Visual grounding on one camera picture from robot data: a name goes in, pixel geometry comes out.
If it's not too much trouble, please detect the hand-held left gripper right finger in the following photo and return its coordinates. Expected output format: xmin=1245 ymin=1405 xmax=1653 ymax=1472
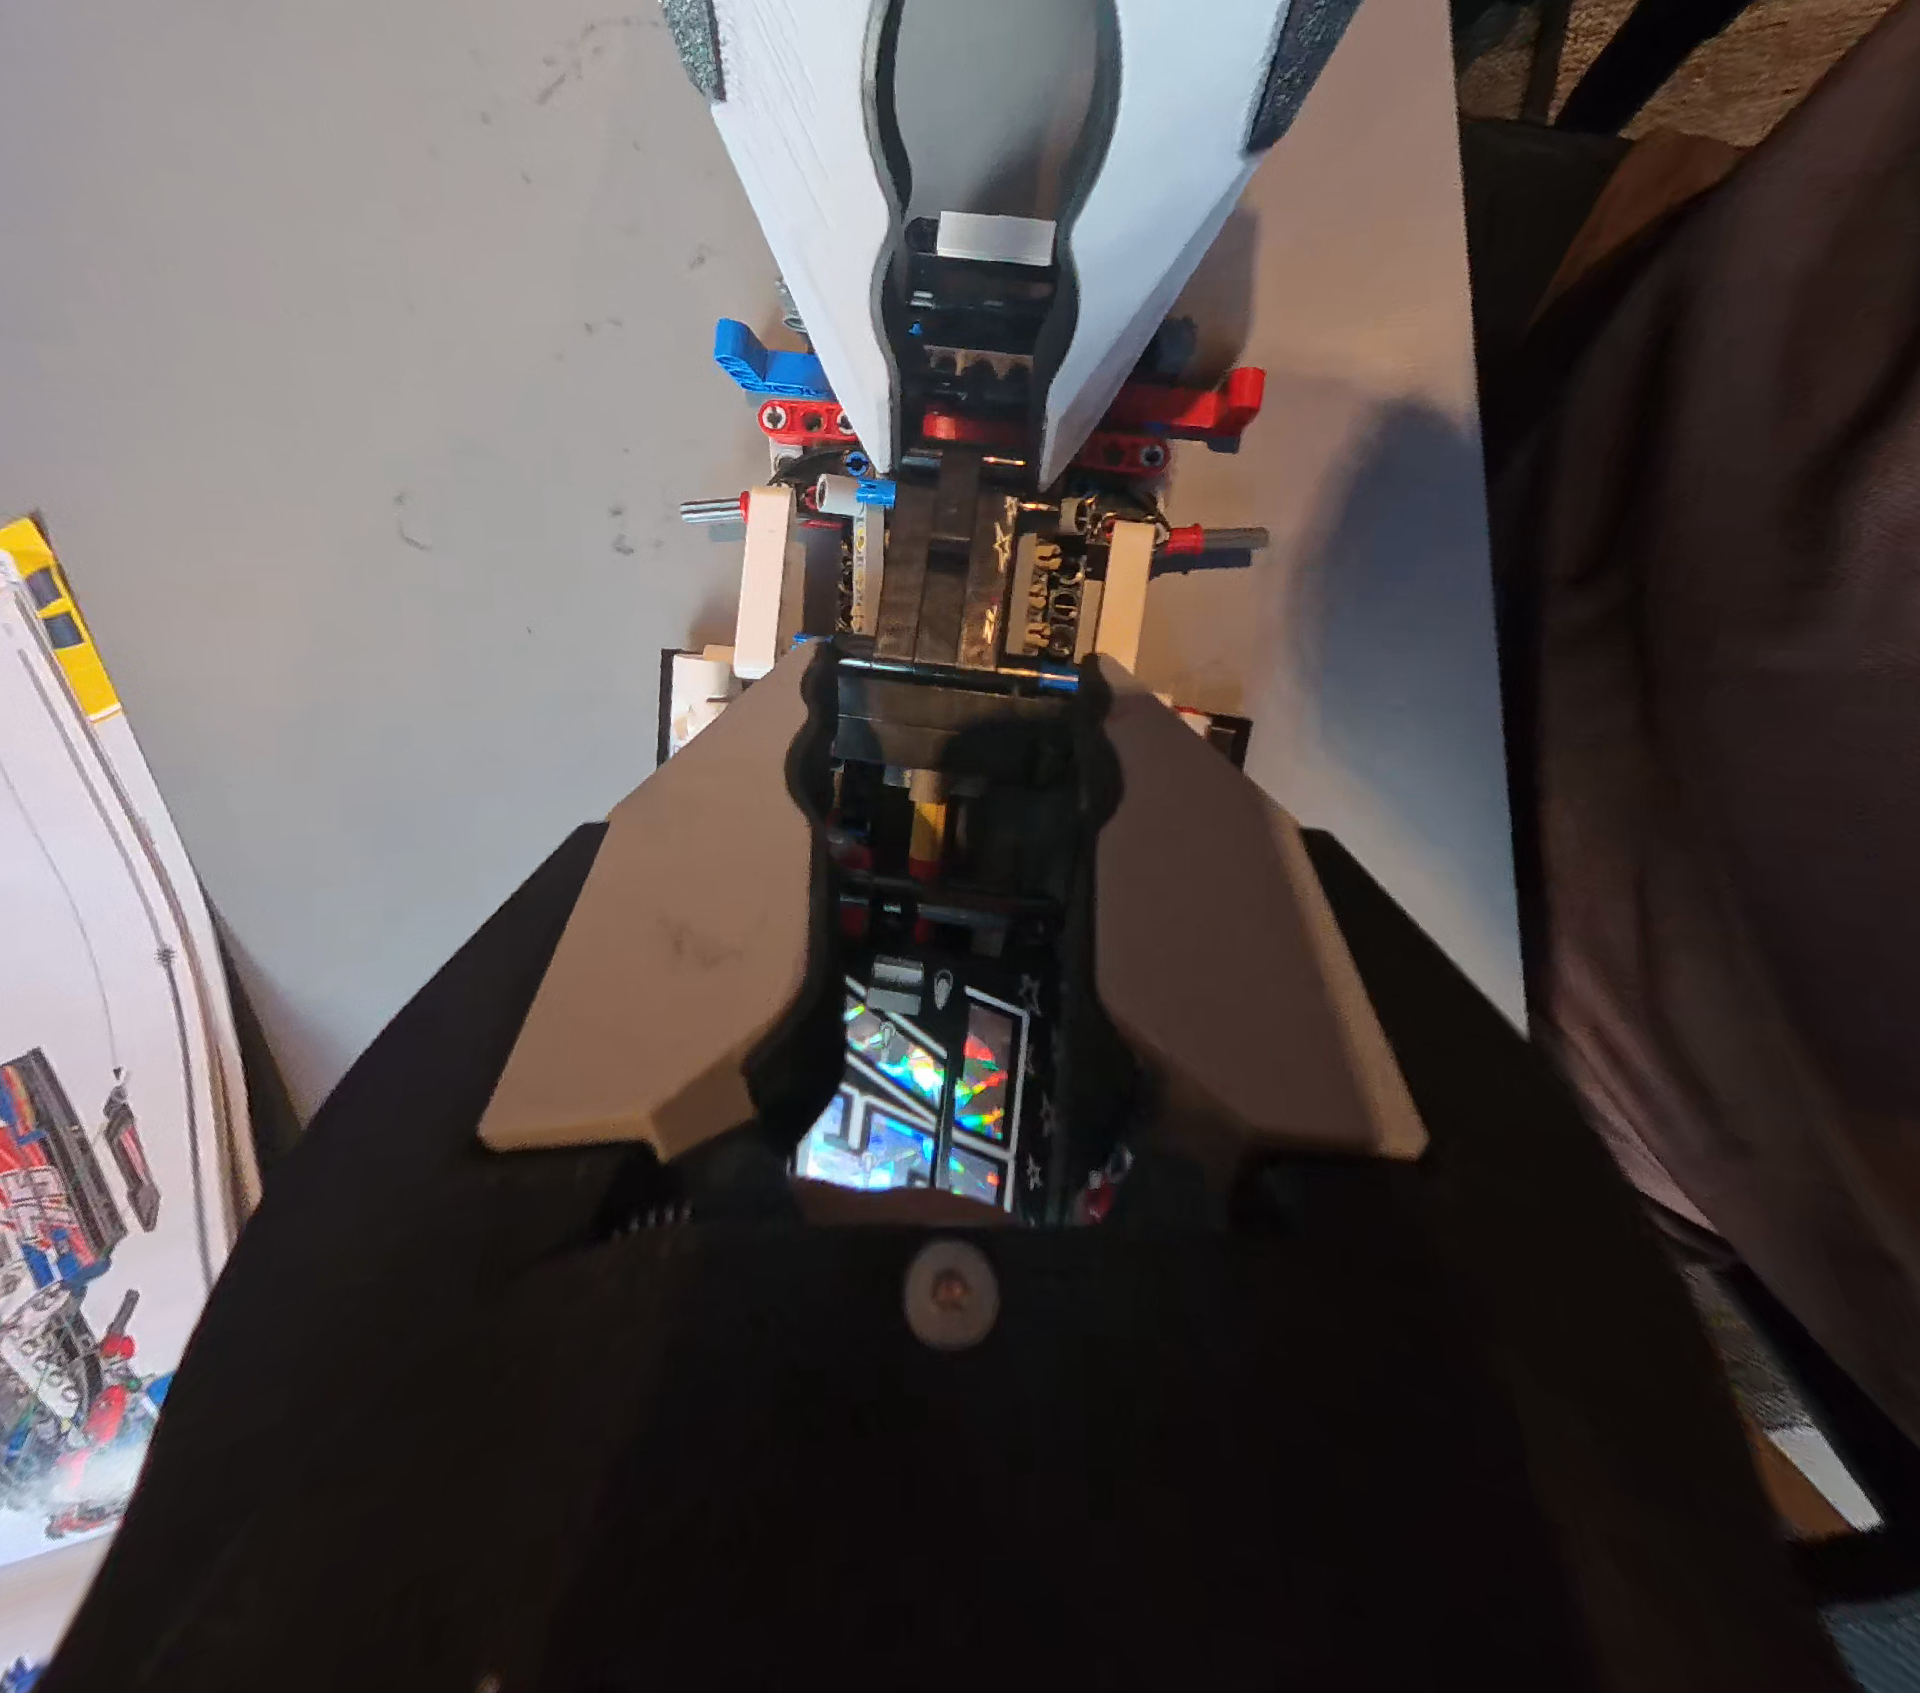
xmin=1057 ymin=650 xmax=1431 ymax=1188

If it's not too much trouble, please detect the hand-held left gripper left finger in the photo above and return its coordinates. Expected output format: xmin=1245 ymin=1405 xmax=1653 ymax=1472
xmin=476 ymin=641 xmax=843 ymax=1183

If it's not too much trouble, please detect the open instruction booklet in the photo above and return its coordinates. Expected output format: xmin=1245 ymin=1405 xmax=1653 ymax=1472
xmin=0 ymin=513 xmax=261 ymax=1572

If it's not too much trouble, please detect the grey desk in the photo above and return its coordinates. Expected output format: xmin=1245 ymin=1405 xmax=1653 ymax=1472
xmin=0 ymin=0 xmax=1533 ymax=1274

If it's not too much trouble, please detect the person's brown clothed body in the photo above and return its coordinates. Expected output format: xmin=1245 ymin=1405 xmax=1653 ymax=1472
xmin=1476 ymin=20 xmax=1920 ymax=1440

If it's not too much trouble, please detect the toy brick race car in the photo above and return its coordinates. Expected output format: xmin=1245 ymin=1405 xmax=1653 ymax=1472
xmin=660 ymin=209 xmax=1270 ymax=1230

